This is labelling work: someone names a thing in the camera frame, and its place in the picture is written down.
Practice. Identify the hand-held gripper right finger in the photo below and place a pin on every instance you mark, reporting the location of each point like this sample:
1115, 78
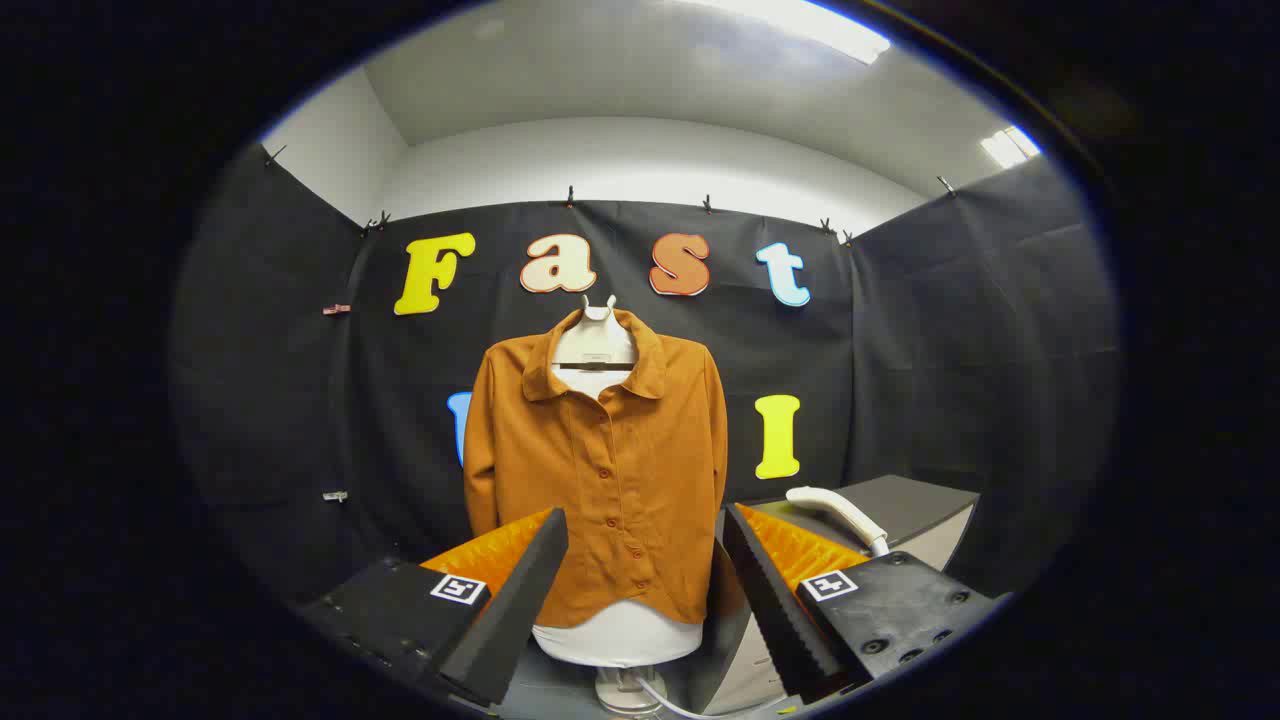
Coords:
770, 600

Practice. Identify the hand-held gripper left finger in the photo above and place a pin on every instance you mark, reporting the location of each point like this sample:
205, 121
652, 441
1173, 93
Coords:
520, 600

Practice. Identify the white garment steamer head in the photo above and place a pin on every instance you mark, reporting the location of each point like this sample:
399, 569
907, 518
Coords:
835, 508

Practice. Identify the brown button-up shirt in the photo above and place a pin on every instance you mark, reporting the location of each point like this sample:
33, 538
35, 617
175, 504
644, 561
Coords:
600, 480

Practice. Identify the white garment hanger form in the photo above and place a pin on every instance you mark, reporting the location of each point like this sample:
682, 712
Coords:
596, 345

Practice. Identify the grey cabinet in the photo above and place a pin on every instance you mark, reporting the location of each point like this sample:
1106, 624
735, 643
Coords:
900, 505

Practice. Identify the black backdrop cloth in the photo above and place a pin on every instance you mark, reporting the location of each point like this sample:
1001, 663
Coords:
850, 380

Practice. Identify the small ceiling light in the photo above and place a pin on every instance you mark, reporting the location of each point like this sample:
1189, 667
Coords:
1008, 146

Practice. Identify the long ceiling light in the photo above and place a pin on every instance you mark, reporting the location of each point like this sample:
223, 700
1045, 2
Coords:
820, 25

